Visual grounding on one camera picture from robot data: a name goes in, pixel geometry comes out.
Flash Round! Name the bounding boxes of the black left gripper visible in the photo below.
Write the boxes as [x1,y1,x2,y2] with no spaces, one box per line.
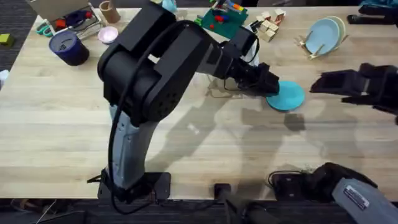
[213,42,280,97]

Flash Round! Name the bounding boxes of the teal plate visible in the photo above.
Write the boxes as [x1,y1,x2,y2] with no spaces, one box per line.
[266,80,306,112]

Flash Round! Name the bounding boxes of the small wooden peg rack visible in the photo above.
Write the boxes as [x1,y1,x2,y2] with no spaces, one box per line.
[294,30,349,60]

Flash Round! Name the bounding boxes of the light blue plate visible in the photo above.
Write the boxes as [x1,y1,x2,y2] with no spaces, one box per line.
[304,17,341,56]

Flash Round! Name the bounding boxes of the heap of wooden blocks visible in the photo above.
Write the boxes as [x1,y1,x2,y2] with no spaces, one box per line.
[251,7,287,44]

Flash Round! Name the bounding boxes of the pale green plate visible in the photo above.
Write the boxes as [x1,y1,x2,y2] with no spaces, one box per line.
[325,15,347,50]

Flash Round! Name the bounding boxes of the green board with blocks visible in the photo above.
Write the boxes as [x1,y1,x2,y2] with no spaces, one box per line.
[194,0,249,40]

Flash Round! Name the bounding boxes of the black tool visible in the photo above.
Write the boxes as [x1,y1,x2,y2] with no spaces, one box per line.
[346,4,398,26]

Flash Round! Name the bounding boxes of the pink bowl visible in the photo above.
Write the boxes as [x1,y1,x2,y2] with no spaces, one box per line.
[98,26,119,45]

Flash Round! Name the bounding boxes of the brown cardboard tube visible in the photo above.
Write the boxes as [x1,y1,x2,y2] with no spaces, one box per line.
[98,0,122,24]

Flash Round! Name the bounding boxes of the dark blue cylinder cup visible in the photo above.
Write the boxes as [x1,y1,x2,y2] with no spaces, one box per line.
[48,30,91,67]

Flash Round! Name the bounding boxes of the green toy block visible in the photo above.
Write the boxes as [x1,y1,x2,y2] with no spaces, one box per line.
[0,33,15,47]

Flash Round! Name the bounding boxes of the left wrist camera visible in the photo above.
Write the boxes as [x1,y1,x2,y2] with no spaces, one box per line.
[229,26,260,58]

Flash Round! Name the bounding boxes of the black rail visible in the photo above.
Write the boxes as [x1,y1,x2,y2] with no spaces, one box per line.
[0,183,398,224]

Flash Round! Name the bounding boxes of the green handled scissors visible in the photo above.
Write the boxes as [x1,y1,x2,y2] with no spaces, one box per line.
[35,21,54,39]

